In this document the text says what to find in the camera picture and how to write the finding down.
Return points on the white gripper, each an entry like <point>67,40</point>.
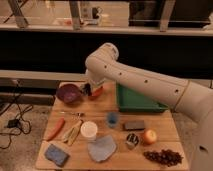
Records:
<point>95,80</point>

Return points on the black dish brush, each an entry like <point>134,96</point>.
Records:
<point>86,89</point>

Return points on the red bowl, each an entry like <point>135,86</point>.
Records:
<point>96,93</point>

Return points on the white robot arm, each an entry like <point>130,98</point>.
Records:
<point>183,95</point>

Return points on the purple bowl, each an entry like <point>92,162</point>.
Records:
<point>68,93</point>

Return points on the small metal utensil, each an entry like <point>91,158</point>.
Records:
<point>74,114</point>

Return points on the green plastic tray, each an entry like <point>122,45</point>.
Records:
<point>131,101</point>

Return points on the blue cup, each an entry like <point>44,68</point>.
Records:
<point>112,119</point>

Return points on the white cup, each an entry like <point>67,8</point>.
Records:
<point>89,130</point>

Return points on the wooden board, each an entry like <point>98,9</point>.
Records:
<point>123,159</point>

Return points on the orange carrot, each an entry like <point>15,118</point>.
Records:
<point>59,125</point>

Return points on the dark grey sponge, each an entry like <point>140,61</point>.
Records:
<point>134,125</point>

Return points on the light blue cloth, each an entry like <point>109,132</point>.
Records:
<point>102,148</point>

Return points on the small metal can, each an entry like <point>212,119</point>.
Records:
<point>132,140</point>

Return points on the red yellow apple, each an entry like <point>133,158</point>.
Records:
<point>149,136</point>

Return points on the blue sponge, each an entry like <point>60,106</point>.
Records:
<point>56,155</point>

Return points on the bunch of dark grapes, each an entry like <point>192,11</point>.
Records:
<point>164,157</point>

